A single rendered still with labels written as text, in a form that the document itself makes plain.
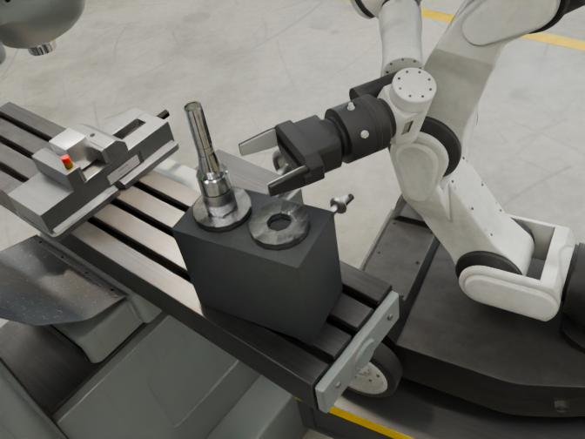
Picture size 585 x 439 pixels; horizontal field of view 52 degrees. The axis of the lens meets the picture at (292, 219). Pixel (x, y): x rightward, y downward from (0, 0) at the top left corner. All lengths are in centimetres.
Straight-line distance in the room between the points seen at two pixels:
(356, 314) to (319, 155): 29
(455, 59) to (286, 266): 45
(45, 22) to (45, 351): 69
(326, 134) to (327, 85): 237
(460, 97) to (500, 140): 175
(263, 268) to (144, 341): 54
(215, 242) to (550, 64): 270
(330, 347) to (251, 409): 83
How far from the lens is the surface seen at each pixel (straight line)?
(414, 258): 153
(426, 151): 113
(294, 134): 89
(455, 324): 144
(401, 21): 105
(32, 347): 142
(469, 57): 103
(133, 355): 135
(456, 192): 125
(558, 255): 137
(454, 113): 113
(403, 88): 92
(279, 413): 176
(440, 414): 151
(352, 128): 89
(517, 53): 347
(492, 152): 278
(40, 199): 131
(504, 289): 133
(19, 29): 103
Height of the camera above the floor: 174
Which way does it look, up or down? 44 degrees down
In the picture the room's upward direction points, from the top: 11 degrees counter-clockwise
